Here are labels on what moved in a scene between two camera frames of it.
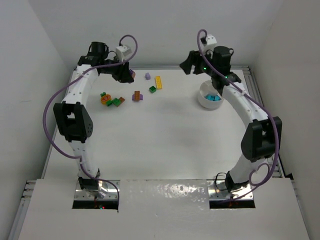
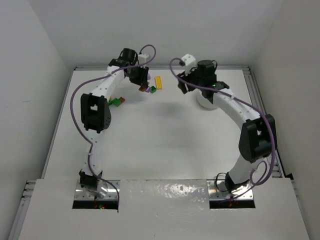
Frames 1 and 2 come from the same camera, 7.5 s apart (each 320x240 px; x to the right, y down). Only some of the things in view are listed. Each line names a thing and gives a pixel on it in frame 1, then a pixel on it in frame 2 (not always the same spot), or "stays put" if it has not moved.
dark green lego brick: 152,89 stays put
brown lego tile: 122,99 stays put
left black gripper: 121,71 → 139,75
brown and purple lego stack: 137,96 → 146,88
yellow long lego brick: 158,82 stays put
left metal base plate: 109,189 stays put
